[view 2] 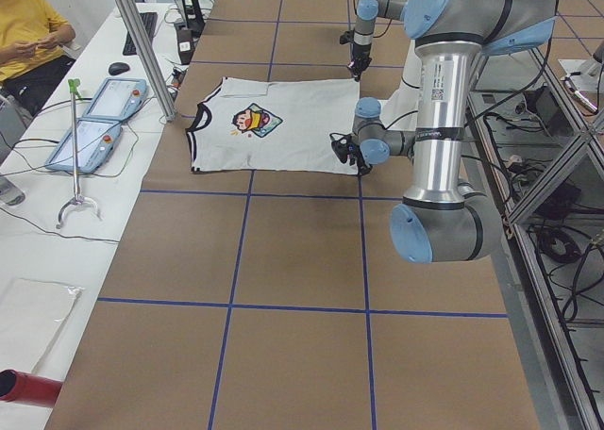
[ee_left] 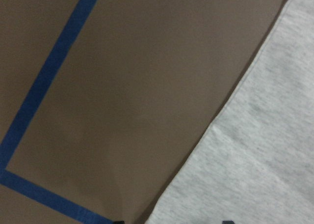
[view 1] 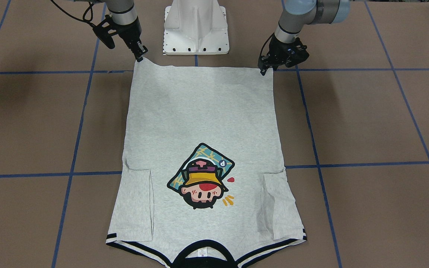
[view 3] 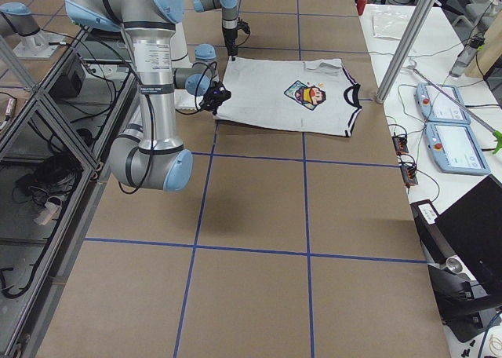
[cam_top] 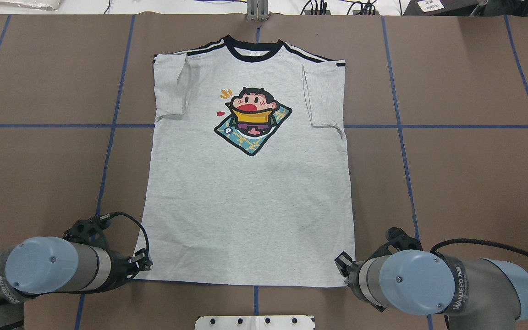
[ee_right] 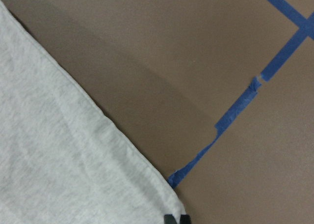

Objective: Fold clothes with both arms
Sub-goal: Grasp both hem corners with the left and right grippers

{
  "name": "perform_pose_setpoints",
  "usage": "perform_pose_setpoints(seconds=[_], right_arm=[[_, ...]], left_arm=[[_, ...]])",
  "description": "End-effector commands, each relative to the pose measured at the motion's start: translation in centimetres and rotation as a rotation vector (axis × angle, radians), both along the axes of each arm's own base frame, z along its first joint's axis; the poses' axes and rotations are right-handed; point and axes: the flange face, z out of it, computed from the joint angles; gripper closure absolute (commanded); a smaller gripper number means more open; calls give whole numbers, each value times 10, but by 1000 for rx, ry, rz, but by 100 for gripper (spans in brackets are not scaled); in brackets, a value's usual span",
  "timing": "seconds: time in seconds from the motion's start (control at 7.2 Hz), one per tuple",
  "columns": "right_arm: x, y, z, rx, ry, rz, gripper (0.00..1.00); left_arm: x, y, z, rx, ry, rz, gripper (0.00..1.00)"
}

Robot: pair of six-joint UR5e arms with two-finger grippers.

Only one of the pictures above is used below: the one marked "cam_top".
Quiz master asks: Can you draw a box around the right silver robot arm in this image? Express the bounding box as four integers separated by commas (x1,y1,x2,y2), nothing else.
335,249,528,330

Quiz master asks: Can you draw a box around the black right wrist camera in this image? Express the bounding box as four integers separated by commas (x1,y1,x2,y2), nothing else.
369,227,424,259

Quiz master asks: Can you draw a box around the black box with label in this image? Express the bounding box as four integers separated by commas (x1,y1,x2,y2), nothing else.
403,0,489,17

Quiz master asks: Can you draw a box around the aluminium frame post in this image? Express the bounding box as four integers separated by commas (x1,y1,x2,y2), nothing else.
246,0,270,22

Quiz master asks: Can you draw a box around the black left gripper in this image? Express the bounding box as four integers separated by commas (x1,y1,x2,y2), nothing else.
108,249,153,290

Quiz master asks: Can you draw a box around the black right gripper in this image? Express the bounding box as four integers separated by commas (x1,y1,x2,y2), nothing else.
335,251,366,290

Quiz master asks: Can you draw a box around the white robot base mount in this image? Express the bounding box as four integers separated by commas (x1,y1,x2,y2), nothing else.
194,315,316,330

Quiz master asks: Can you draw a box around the clear plastic bag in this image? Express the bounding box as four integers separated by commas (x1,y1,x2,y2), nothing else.
0,0,63,11

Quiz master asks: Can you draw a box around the grey cartoon print t-shirt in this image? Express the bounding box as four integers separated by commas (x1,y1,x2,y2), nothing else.
136,36,355,288

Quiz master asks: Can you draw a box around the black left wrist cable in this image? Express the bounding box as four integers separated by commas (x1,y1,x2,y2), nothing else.
99,211,150,266

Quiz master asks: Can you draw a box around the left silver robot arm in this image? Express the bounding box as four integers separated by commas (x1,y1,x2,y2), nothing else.
0,236,153,330

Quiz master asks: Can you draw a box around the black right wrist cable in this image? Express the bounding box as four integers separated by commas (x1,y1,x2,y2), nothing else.
429,238,528,289

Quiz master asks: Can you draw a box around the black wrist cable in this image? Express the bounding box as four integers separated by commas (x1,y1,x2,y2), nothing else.
99,211,150,266
429,238,528,289

